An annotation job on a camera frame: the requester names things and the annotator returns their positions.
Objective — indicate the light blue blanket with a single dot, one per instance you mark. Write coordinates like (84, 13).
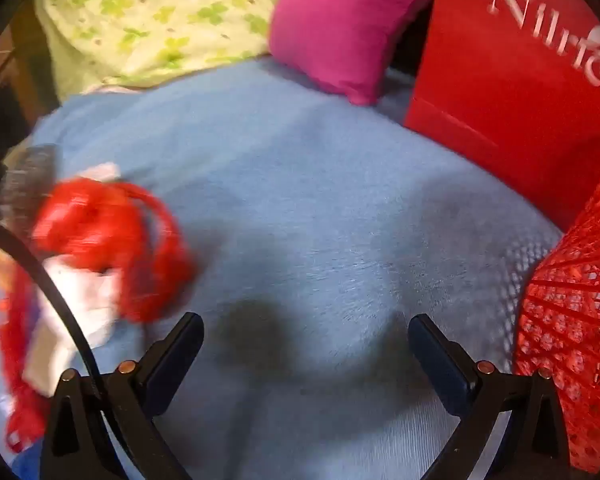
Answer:
(305, 185)

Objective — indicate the grey plastic bag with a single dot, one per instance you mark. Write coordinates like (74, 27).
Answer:
(30, 180)

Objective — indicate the wooden cabinet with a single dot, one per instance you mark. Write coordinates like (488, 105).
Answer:
(27, 65)

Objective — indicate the magenta pillow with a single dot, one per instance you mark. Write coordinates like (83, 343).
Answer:
(340, 25)

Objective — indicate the white plastic bag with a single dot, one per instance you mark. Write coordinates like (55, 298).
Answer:
(100, 172)

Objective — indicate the white barcode packet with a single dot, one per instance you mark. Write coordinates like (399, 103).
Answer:
(65, 310)

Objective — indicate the red paper bag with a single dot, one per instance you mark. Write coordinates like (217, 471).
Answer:
(505, 85)

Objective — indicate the blue and red snack packet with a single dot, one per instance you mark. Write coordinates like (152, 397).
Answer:
(12, 320)

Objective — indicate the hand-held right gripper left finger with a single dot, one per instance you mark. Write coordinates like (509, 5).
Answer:
(176, 365)

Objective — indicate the red mesh plastic basket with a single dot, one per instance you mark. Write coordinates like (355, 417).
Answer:
(570, 310)

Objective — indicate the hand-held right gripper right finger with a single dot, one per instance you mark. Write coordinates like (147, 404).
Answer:
(437, 365)

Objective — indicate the small red plastic bag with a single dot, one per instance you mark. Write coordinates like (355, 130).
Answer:
(95, 230)

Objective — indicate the green clover print quilt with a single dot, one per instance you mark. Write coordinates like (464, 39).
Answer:
(155, 10)

